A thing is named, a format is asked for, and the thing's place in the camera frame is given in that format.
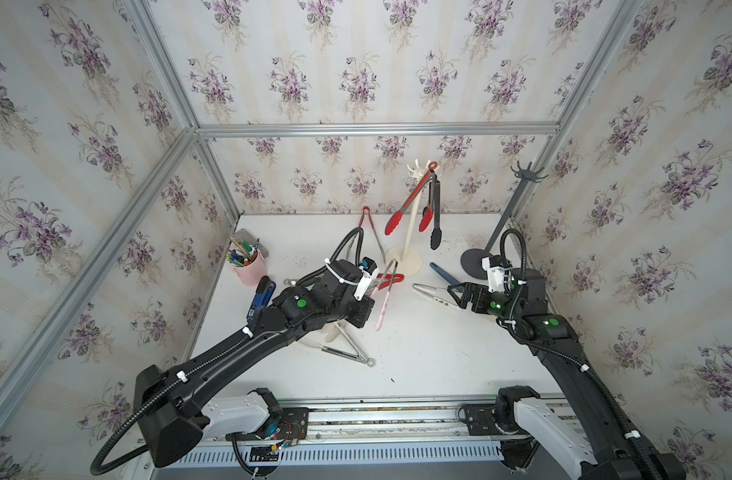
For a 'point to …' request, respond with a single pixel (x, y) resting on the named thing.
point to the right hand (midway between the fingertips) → (468, 290)
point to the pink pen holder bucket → (251, 274)
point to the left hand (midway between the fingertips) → (373, 303)
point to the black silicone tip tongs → (436, 237)
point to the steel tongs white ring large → (361, 357)
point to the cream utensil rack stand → (406, 260)
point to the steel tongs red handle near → (386, 279)
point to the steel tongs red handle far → (366, 208)
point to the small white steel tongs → (435, 298)
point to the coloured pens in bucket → (243, 254)
